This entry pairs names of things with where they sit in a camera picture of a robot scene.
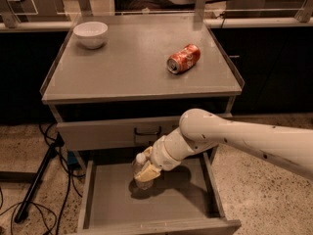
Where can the white ceramic bowl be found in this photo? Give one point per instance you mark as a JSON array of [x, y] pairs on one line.
[[91, 35]]

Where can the grey top drawer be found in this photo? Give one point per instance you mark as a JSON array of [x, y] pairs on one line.
[[113, 133]]

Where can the clear acrylic barrier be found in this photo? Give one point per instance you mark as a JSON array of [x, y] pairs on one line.
[[35, 14]]

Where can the grey drawer cabinet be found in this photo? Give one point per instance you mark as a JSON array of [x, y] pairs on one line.
[[128, 77]]

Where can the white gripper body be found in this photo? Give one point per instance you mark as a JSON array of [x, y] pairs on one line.
[[159, 156]]

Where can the grey open middle drawer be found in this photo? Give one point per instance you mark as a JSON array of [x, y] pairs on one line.
[[183, 201]]

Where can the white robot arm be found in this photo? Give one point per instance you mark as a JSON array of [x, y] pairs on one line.
[[199, 130]]

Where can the red soda can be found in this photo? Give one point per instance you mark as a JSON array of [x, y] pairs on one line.
[[183, 60]]

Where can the black drawer handle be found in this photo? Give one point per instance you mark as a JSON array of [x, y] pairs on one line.
[[155, 132]]

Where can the black metal stand leg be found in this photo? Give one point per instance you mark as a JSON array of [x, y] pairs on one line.
[[50, 154]]

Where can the clear plastic water bottle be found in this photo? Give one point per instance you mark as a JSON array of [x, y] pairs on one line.
[[137, 167]]

